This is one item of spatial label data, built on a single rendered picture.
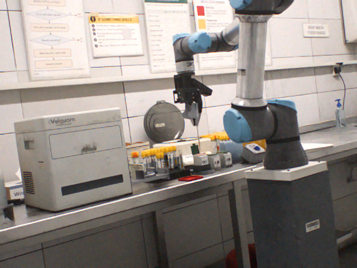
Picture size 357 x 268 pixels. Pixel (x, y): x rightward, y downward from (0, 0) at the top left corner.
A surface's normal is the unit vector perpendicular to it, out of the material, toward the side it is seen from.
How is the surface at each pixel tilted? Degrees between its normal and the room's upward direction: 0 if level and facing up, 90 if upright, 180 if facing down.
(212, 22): 94
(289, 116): 88
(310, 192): 90
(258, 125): 106
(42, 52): 92
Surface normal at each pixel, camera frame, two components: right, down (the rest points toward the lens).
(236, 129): -0.86, 0.26
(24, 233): 0.60, -0.04
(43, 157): -0.79, 0.13
